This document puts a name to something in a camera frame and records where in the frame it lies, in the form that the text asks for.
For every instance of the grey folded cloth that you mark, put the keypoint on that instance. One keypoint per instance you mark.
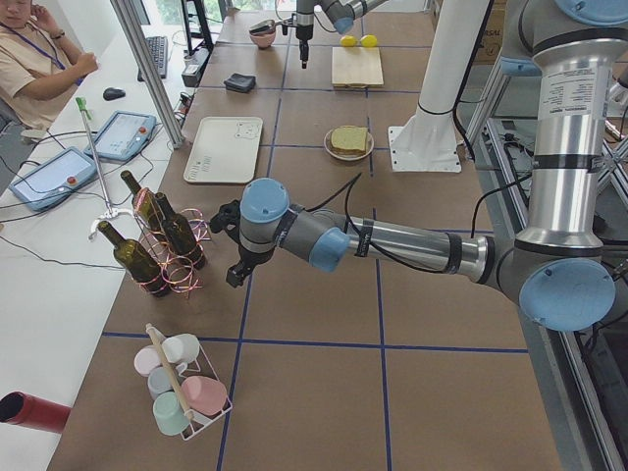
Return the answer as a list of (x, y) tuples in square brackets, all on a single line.
[(240, 83)]

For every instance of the grey cup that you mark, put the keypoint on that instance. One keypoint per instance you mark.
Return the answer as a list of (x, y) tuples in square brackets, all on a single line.
[(158, 382)]

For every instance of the yellow lemon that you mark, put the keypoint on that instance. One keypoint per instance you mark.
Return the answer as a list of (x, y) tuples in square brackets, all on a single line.
[(348, 41), (369, 41)]

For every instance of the red cylinder tube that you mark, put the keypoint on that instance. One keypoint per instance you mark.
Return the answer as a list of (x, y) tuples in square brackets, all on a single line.
[(26, 410)]

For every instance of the wooden cutting board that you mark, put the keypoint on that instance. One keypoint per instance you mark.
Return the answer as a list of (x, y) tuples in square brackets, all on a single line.
[(357, 67)]

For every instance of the blue teach pendant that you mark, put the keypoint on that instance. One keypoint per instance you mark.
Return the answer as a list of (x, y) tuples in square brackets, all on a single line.
[(52, 182), (123, 136)]

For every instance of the brown wine bottle middle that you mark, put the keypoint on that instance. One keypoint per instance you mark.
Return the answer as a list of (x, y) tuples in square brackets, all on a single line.
[(178, 233)]

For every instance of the bread slice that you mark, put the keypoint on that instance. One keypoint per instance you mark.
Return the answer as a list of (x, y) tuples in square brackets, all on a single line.
[(348, 154), (348, 139)]

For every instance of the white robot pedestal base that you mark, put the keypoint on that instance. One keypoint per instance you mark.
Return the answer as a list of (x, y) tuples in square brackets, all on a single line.
[(427, 142)]

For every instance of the cardboard box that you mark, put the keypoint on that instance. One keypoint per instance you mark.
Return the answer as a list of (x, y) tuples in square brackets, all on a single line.
[(491, 41)]

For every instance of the brown wine bottle front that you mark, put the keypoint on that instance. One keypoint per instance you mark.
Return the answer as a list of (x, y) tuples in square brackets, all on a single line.
[(138, 262)]

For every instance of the black keyboard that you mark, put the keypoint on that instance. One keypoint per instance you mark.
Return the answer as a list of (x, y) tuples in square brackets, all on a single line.
[(158, 49)]

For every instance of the copper wire bottle rack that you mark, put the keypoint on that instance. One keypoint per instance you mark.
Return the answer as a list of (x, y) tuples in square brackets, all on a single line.
[(178, 271)]

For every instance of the white wire cup rack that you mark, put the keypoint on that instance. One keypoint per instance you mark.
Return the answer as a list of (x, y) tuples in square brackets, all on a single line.
[(178, 373)]

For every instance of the brown wine bottle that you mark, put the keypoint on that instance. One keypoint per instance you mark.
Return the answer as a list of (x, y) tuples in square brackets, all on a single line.
[(178, 233), (135, 191), (138, 262)]

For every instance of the yellow lemon left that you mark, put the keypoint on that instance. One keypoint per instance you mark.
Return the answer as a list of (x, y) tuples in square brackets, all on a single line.
[(348, 41)]

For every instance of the aluminium frame post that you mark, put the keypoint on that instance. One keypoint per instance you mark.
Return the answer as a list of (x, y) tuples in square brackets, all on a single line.
[(129, 21)]

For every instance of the light pink cup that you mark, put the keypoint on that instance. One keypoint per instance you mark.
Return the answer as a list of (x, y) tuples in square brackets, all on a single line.
[(146, 360)]

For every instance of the cream bear tray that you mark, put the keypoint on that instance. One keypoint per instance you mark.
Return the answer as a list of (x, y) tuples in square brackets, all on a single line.
[(224, 150)]

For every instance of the mint green cup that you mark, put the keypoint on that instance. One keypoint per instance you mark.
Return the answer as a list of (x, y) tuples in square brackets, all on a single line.
[(169, 415)]

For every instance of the blue teach pendant near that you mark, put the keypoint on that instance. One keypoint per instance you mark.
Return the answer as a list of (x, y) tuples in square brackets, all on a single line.
[(52, 182)]

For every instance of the brown wine bottle back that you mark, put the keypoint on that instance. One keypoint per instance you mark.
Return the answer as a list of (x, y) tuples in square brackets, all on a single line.
[(135, 191)]

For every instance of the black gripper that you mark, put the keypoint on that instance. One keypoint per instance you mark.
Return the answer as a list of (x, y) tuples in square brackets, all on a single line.
[(303, 26), (247, 256)]

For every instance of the white cup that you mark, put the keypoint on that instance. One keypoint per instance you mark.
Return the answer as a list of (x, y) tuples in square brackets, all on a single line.
[(182, 348)]

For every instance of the grey power strip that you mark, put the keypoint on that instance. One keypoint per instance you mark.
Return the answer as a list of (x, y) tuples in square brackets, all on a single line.
[(194, 67)]

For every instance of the seated person beige shirt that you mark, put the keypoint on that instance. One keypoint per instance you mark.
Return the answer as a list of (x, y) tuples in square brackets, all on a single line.
[(41, 68)]

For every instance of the metal scoop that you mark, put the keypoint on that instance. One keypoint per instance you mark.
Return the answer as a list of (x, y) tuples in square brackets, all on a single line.
[(269, 26)]

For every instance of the blue teach pendant far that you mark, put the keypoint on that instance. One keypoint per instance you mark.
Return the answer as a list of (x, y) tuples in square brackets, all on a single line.
[(123, 136)]

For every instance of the black computer mouse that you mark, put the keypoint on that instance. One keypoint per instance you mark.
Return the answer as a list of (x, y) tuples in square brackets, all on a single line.
[(113, 93)]

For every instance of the metal stand with green clip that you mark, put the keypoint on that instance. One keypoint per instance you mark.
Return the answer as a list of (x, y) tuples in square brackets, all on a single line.
[(111, 212)]

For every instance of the yellow lemon right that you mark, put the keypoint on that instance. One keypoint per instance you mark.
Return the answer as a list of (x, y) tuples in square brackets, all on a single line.
[(369, 41)]

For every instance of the pink bowl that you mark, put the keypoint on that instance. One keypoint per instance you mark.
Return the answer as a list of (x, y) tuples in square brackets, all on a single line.
[(263, 40)]

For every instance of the white round plate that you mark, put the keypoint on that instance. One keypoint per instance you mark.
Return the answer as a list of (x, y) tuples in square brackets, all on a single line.
[(370, 143)]

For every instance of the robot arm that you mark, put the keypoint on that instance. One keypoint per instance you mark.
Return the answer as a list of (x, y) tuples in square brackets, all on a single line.
[(341, 16), (552, 269)]

